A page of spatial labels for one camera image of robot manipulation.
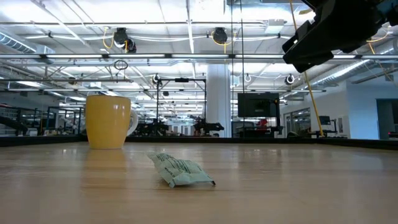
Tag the background desk with monitor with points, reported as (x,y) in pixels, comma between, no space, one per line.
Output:
(325,121)

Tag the yellow ceramic mug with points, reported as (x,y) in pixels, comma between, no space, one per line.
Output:
(107,123)

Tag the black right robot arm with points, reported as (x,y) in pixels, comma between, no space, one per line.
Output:
(393,12)

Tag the black background rig frame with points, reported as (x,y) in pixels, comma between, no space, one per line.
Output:
(158,102)

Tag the black background robot arm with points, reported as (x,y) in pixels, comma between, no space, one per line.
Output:
(209,127)
(152,128)

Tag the white building column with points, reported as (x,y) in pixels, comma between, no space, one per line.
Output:
(218,99)

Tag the black monitor on stand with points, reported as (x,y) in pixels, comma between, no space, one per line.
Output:
(258,105)

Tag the background shelving racks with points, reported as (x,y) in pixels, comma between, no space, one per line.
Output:
(18,123)

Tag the small green foil packet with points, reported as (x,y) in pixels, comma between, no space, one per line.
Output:
(180,170)

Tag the black metal table frame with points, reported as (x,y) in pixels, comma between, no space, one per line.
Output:
(248,141)

